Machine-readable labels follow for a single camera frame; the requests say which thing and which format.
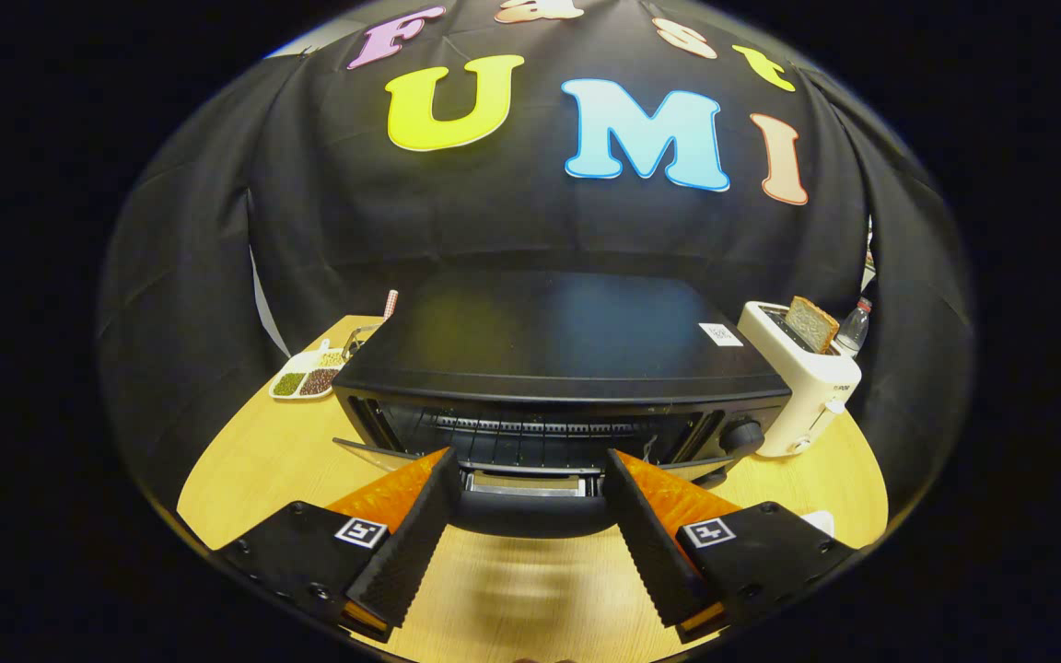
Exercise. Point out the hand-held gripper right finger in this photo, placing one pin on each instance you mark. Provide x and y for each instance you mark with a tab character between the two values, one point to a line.
655	552

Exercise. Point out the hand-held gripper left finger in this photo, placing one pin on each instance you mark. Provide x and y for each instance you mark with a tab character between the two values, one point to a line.
406	552

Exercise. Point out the black toaster oven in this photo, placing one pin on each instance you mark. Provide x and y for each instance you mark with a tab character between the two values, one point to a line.
549	341

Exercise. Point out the white pop-up toaster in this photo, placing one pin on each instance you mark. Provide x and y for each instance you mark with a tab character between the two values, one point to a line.
816	396

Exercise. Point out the white divided bean tray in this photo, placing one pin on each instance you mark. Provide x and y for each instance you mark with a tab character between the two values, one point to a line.
309	378

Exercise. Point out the clear glass cup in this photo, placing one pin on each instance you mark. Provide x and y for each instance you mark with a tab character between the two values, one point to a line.
363	339

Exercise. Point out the pink checkered straw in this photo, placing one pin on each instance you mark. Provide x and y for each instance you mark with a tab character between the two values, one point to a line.
390	305

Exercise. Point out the brown bread slice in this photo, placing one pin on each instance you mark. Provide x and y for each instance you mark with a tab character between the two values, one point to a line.
811	324

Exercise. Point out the clear water bottle red label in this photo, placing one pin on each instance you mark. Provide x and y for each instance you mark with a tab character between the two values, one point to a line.
855	327

